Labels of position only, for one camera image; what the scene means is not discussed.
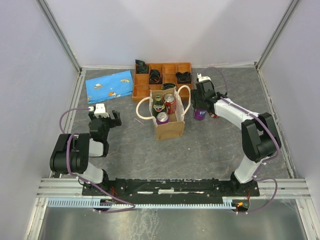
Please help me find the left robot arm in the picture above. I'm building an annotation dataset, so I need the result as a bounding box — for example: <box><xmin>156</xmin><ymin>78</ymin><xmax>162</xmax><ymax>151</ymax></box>
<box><xmin>49</xmin><ymin>110</ymin><xmax>122</xmax><ymax>195</ymax></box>

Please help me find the black rolled band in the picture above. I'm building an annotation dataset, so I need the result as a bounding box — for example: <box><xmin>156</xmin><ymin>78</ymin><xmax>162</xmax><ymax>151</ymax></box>
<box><xmin>148</xmin><ymin>69</ymin><xmax>163</xmax><ymax>85</ymax></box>
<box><xmin>175</xmin><ymin>71</ymin><xmax>192</xmax><ymax>84</ymax></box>

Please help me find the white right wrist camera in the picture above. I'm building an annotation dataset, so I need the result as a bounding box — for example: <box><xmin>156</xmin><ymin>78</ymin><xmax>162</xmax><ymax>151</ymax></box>
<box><xmin>196</xmin><ymin>73</ymin><xmax>211</xmax><ymax>83</ymax></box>

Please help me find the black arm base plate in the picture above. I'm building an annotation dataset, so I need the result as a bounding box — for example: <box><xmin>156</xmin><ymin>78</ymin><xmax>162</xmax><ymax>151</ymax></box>
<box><xmin>98</xmin><ymin>178</ymin><xmax>260</xmax><ymax>206</ymax></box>

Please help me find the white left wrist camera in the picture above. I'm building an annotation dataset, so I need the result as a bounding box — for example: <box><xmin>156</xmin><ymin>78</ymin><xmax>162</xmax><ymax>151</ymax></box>
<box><xmin>94</xmin><ymin>103</ymin><xmax>110</xmax><ymax>118</ymax></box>

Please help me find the dark rolled fabric behind bag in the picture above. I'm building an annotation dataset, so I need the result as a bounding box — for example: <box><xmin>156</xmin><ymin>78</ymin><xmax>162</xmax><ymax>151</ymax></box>
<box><xmin>161</xmin><ymin>82</ymin><xmax>176</xmax><ymax>91</ymax></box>

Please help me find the black rolled band left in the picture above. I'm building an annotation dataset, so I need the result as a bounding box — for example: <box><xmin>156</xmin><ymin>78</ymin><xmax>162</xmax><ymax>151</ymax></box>
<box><xmin>148</xmin><ymin>69</ymin><xmax>163</xmax><ymax>85</ymax></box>

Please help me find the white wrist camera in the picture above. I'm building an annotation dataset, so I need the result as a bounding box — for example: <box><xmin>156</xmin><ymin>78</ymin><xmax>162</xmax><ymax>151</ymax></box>
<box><xmin>196</xmin><ymin>73</ymin><xmax>211</xmax><ymax>83</ymax></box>
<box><xmin>94</xmin><ymin>103</ymin><xmax>110</xmax><ymax>118</ymax></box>

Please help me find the orange compartment tray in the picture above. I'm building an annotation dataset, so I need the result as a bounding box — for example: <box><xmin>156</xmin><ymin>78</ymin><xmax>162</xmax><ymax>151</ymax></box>
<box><xmin>132</xmin><ymin>62</ymin><xmax>193</xmax><ymax>102</ymax></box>

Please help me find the brown canvas bag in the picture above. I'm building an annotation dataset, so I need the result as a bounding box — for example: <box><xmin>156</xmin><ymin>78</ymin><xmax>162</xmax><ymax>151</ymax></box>
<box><xmin>135</xmin><ymin>85</ymin><xmax>191</xmax><ymax>141</ymax></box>

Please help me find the black rolled band right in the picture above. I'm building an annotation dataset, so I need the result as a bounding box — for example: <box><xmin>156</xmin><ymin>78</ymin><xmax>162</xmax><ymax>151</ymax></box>
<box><xmin>175</xmin><ymin>71</ymin><xmax>192</xmax><ymax>84</ymax></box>

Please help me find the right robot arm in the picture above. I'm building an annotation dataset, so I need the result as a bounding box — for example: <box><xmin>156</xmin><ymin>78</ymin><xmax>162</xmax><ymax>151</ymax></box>
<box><xmin>191</xmin><ymin>79</ymin><xmax>282</xmax><ymax>196</ymax></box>

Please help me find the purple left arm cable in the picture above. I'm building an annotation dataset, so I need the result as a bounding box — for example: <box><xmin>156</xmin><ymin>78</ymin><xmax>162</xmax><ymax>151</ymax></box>
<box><xmin>58</xmin><ymin>106</ymin><xmax>137</xmax><ymax>214</ymax></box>

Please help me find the dark patterned rolled fabric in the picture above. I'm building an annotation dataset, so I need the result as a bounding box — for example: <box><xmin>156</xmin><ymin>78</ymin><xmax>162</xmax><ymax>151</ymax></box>
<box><xmin>135</xmin><ymin>59</ymin><xmax>149</xmax><ymax>74</ymax></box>

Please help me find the purple soda can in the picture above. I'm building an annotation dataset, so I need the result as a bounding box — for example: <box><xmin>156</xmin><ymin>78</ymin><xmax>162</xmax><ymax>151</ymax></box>
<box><xmin>156</xmin><ymin>112</ymin><xmax>170</xmax><ymax>125</ymax></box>
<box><xmin>193</xmin><ymin>108</ymin><xmax>207</xmax><ymax>121</ymax></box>

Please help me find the light blue cable duct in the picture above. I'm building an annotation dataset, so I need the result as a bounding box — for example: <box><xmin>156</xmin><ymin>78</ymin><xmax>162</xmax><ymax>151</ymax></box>
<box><xmin>47</xmin><ymin>197</ymin><xmax>236</xmax><ymax>210</ymax></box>

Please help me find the red soda can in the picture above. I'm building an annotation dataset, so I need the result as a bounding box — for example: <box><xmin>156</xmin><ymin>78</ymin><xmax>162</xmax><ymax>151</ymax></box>
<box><xmin>163</xmin><ymin>93</ymin><xmax>177</xmax><ymax>115</ymax></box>
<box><xmin>209</xmin><ymin>112</ymin><xmax>219</xmax><ymax>119</ymax></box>

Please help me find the green glass bottle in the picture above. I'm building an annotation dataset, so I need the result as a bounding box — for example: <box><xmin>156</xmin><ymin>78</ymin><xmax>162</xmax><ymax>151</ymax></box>
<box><xmin>152</xmin><ymin>94</ymin><xmax>168</xmax><ymax>118</ymax></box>

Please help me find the blue patterned cloth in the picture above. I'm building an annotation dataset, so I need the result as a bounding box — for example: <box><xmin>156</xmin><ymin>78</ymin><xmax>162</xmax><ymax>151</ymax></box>
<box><xmin>85</xmin><ymin>70</ymin><xmax>134</xmax><ymax>104</ymax></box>

